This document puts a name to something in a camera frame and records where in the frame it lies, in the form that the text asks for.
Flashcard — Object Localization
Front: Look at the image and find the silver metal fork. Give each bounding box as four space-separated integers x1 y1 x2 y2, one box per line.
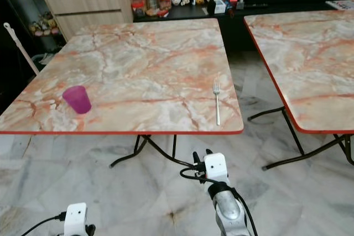
212 79 223 127

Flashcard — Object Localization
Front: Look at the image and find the marble top folding table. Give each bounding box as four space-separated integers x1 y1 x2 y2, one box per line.
0 18 245 169
244 9 354 171

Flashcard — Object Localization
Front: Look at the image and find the black TV console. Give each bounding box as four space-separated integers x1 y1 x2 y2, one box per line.
133 0 354 53

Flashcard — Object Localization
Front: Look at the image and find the purple plastic cup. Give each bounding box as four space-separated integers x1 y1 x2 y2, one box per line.
62 85 92 116

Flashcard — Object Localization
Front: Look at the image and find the blue and white box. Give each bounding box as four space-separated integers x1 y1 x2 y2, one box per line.
216 1 229 14

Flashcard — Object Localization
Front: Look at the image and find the light wooden cabinet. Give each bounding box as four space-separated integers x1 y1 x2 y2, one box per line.
41 0 137 41

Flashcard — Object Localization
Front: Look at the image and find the printed magazine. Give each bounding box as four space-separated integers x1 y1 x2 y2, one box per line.
325 0 354 11

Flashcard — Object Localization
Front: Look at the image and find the glass display shelf with figurines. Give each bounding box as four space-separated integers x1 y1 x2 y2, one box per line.
0 0 59 63

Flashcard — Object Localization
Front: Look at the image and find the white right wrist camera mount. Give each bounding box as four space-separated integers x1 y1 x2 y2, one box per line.
203 153 229 184

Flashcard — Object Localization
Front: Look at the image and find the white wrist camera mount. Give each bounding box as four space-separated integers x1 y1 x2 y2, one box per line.
203 153 229 184
64 202 87 236

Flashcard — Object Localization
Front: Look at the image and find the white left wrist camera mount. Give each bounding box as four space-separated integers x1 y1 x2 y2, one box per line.
64 202 87 236

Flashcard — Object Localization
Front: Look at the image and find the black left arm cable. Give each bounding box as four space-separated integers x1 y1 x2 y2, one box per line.
22 211 67 236

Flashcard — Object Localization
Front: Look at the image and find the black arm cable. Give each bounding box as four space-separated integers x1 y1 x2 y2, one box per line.
22 211 67 236
180 166 258 236

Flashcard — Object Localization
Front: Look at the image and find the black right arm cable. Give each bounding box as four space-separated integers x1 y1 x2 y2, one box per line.
180 166 258 236

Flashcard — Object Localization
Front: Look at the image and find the white long-handled stick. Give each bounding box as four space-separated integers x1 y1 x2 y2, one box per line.
3 22 41 77

